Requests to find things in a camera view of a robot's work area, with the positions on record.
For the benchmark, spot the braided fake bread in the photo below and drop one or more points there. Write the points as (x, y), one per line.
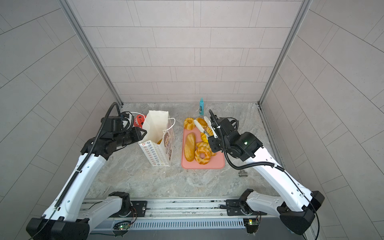
(205, 145)

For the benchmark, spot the left green circuit board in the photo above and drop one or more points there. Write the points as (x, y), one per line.
(122, 226)

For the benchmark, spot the oval glazed fake bread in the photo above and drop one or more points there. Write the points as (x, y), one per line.
(202, 122)

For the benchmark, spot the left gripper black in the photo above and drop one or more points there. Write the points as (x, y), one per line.
(137, 135)

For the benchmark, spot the red shark plush toy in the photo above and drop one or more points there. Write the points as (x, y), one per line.
(139, 121)

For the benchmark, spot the yellow small fake pastry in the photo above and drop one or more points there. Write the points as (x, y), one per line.
(204, 137)

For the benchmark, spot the ring donut fake bread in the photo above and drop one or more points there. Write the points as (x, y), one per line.
(202, 155)

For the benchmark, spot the small grey metal fitting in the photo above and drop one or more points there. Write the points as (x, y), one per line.
(242, 173)

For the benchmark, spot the pink plastic tray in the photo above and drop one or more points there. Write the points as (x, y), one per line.
(216, 162)

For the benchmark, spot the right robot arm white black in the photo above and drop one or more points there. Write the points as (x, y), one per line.
(296, 206)

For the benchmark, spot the teal small bottle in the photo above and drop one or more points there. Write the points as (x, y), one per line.
(201, 107)

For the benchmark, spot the white printed paper bag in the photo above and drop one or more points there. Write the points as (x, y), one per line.
(159, 125)

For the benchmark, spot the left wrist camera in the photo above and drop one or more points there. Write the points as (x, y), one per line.
(118, 124)

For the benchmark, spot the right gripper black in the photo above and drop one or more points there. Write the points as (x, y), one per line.
(211, 143)

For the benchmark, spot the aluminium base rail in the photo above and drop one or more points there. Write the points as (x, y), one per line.
(207, 213)

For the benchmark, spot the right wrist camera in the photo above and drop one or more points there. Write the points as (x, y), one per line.
(228, 125)

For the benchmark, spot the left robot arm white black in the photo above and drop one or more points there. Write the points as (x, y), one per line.
(63, 219)

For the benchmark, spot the long loaf fake bread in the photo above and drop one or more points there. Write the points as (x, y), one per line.
(190, 146)

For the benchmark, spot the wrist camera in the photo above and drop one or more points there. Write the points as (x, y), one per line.
(118, 124)
(228, 125)

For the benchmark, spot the striped twisted fake bread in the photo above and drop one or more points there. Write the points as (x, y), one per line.
(209, 131)

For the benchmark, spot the bundt shaped fake bread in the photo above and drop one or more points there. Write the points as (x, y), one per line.
(189, 124)

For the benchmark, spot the right circuit board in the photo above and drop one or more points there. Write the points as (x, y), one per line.
(251, 225)

